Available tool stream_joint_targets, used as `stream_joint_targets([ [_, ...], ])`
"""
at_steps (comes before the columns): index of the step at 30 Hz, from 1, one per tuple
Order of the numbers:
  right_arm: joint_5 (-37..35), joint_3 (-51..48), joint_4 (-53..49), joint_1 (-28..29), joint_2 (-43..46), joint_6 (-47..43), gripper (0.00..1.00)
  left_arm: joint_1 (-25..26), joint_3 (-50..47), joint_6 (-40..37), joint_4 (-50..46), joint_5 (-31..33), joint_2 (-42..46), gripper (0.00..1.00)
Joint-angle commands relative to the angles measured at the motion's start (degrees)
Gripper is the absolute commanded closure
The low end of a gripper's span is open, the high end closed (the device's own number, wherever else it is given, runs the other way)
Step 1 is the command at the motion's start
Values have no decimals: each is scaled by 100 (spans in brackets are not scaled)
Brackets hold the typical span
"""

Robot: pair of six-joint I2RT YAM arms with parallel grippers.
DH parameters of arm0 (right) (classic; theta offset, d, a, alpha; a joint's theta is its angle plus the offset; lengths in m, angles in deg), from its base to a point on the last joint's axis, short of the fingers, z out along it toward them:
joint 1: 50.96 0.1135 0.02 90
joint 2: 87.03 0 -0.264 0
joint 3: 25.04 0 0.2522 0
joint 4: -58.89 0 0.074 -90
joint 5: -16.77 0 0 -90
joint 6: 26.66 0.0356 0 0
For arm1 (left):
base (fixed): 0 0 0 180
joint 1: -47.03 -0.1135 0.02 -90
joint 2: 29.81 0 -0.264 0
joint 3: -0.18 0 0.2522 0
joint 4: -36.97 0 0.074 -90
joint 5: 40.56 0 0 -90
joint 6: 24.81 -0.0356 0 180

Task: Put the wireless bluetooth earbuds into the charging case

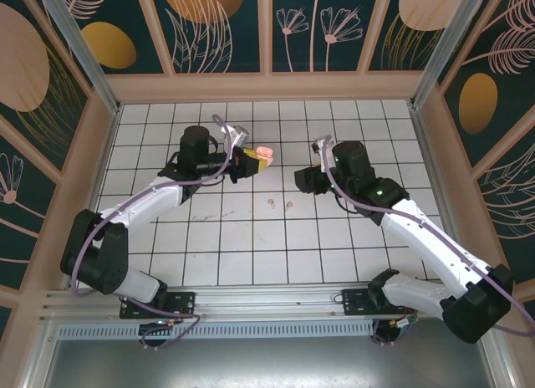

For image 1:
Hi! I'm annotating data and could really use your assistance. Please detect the pink earbud charging case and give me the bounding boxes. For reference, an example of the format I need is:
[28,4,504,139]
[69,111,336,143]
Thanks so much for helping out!
[255,145,276,166]

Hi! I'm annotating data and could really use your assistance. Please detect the dark panel orange oval feather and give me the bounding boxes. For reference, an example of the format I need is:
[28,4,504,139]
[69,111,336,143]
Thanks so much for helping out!
[438,0,535,168]
[62,0,165,75]

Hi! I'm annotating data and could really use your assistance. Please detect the dark panel orange circle leaves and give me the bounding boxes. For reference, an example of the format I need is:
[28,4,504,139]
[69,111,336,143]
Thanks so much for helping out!
[150,0,268,74]

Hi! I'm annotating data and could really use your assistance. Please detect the dark panel pink flowers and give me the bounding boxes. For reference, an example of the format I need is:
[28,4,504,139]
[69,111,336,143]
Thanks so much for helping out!
[271,0,369,74]

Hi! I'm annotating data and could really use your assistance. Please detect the dark panel flower outline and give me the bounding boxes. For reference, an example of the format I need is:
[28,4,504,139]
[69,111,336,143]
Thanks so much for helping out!
[0,130,58,291]
[476,126,535,287]

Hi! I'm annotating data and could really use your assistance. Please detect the dark panel pink circle leaves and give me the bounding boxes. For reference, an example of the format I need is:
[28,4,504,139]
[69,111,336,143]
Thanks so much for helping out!
[0,0,91,174]
[366,0,461,72]

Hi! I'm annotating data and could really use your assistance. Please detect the grey metal sheet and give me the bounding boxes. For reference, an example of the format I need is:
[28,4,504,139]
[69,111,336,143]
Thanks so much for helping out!
[24,336,515,388]

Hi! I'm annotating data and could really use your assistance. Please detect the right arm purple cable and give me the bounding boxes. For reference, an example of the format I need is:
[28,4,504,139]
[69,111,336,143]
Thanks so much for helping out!
[319,136,535,337]

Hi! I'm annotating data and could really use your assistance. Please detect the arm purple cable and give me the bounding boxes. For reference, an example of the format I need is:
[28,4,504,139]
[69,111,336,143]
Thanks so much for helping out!
[73,114,233,351]
[319,136,535,337]

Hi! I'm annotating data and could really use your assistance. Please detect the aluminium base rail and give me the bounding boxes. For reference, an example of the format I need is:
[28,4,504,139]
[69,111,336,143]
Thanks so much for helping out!
[39,285,497,322]

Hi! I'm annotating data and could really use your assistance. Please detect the aluminium corner post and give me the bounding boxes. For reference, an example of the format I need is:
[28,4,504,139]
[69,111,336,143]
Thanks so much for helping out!
[409,0,497,109]
[33,0,122,115]

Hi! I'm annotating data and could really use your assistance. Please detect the grey slotted cable duct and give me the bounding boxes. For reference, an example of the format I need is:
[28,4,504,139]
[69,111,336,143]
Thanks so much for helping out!
[56,323,377,340]

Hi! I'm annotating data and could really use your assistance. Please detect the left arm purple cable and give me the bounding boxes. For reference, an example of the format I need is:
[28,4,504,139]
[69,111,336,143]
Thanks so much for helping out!
[73,114,233,351]

